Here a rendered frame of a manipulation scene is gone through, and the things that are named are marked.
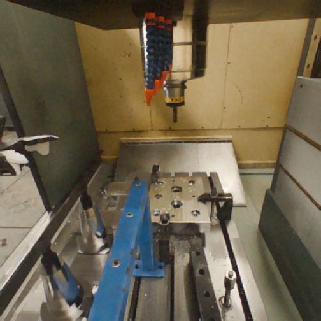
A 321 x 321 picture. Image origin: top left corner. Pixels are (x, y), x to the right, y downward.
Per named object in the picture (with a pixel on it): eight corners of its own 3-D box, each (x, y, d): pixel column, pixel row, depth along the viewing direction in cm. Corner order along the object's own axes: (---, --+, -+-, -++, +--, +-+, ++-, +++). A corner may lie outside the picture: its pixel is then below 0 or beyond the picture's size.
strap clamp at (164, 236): (159, 264, 68) (156, 230, 61) (162, 233, 80) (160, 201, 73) (170, 264, 68) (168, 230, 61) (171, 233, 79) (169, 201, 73)
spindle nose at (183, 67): (213, 79, 46) (218, 13, 41) (141, 83, 46) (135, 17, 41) (200, 72, 60) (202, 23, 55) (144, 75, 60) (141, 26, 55)
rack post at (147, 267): (132, 277, 65) (118, 199, 51) (134, 261, 69) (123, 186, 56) (164, 278, 64) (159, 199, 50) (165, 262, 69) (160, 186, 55)
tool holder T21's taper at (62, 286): (72, 321, 25) (57, 287, 22) (40, 314, 26) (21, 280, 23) (90, 285, 29) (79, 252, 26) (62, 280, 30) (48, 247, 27)
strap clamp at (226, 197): (197, 219, 85) (199, 188, 78) (197, 213, 88) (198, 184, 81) (230, 220, 84) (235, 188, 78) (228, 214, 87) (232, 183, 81)
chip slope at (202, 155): (100, 225, 123) (92, 189, 112) (124, 169, 183) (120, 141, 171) (255, 227, 117) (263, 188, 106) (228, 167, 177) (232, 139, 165)
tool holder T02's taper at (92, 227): (99, 247, 35) (91, 216, 32) (76, 242, 36) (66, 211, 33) (111, 227, 39) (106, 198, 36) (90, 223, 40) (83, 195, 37)
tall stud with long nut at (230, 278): (221, 308, 56) (226, 278, 50) (220, 297, 58) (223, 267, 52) (232, 309, 55) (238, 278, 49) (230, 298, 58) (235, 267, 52)
